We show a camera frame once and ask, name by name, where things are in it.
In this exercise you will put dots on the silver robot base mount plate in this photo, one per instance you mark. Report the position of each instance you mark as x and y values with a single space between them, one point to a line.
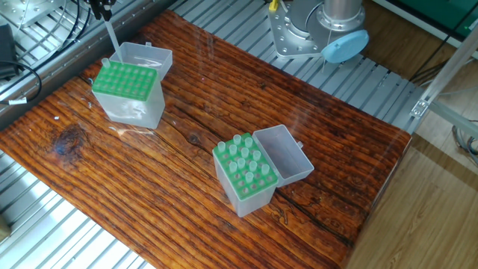
287 41

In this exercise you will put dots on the clear pipette box green rack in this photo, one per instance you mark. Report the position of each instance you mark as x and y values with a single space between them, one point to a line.
250 187
131 93

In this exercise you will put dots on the aluminium frame profile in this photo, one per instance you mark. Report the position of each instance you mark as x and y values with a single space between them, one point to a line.
448 71

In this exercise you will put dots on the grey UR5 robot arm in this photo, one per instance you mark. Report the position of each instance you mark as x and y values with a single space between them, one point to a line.
340 30

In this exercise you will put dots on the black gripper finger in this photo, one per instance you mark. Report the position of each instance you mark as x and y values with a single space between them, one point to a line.
107 6
95 7

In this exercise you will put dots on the large clear pipette tip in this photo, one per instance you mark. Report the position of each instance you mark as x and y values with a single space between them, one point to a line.
112 37
105 64

